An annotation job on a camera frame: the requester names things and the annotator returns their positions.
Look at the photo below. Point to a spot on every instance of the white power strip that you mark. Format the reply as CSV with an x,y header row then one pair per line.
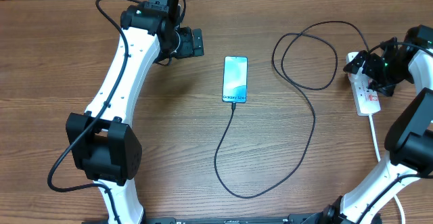
x,y
366,100

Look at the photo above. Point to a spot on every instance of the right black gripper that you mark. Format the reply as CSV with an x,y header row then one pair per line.
x,y
371,62

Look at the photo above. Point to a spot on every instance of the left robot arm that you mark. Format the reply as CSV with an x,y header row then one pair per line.
x,y
102,141

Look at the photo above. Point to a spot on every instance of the blue screen smartphone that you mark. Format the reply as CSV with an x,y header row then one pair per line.
x,y
235,77

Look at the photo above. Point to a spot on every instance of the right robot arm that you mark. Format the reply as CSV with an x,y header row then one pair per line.
x,y
408,143

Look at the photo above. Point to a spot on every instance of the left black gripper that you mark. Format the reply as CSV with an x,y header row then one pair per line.
x,y
187,49

